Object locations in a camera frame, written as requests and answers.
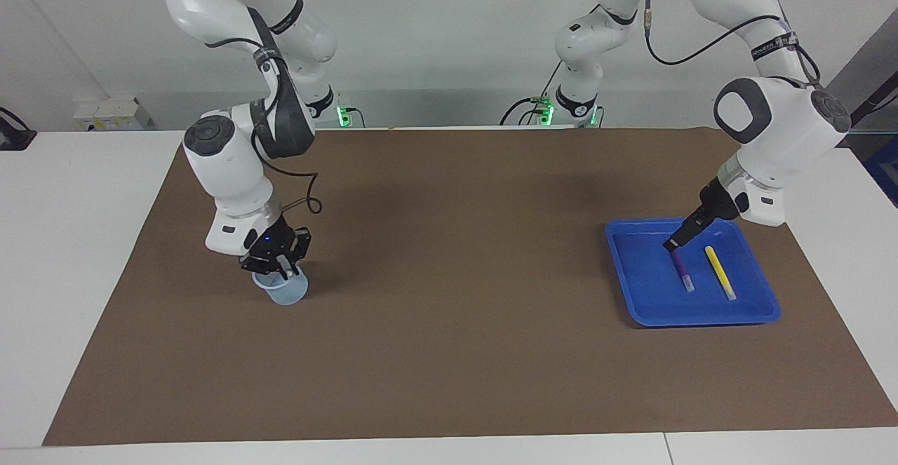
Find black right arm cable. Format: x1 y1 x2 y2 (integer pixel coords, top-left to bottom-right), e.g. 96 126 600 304
206 36 323 215

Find yellow pen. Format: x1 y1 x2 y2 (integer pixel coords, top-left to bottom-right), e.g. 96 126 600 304
704 245 738 302

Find blue plastic tray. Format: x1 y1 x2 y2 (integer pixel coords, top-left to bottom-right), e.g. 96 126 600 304
605 217 782 329

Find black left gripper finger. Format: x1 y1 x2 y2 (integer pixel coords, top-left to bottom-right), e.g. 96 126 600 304
662 207 716 253

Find blue box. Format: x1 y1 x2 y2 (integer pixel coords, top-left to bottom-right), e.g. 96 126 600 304
864 134 898 208

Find white power strip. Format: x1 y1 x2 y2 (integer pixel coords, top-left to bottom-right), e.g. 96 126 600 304
73 96 152 132

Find clear plastic cup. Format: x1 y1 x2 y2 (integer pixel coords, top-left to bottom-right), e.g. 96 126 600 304
252 263 309 306

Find black left base cables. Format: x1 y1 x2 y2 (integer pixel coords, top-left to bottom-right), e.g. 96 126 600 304
499 64 566 128

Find black clamp mount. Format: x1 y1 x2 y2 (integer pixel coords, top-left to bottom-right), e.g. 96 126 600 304
0 107 38 152

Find black stand pole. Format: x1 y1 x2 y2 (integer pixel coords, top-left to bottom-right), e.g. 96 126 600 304
845 71 898 144

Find brown table mat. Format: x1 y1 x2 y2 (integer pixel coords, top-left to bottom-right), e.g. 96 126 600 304
42 128 898 447

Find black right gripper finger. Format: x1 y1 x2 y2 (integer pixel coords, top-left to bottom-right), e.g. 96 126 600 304
289 227 313 264
241 255 290 281

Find purple pen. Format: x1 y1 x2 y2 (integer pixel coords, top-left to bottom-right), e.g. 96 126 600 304
670 248 696 293

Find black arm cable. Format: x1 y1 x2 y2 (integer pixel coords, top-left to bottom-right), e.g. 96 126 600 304
206 36 323 215
594 0 823 88

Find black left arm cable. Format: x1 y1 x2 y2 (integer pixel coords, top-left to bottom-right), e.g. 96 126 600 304
594 0 823 88

